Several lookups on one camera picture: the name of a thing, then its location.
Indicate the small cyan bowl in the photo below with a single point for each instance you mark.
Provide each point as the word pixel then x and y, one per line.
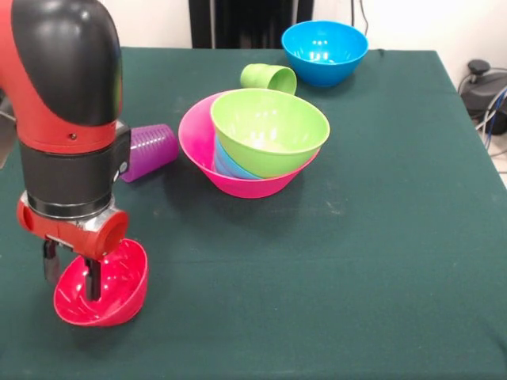
pixel 226 162

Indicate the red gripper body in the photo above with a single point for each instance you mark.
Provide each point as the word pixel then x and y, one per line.
pixel 87 235

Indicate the small magenta bowl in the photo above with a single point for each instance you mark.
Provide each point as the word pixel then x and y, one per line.
pixel 123 285

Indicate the large green bowl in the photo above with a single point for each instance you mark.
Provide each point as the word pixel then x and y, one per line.
pixel 269 130

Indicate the green cup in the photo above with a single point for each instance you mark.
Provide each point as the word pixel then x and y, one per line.
pixel 271 77

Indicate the purple cup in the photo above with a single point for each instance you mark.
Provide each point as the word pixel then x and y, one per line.
pixel 152 150

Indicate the dark green tablecloth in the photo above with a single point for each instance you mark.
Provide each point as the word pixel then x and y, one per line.
pixel 277 297

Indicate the large blue bowl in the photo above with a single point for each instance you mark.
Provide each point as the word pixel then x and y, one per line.
pixel 325 51

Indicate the large pink bowl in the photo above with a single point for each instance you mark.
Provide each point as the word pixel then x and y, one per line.
pixel 194 134

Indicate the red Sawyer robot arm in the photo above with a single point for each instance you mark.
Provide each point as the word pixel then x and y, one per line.
pixel 63 99

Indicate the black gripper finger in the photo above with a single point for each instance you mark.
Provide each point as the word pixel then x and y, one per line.
pixel 50 263
pixel 93 281

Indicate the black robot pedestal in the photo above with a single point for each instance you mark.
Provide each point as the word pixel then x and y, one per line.
pixel 245 23

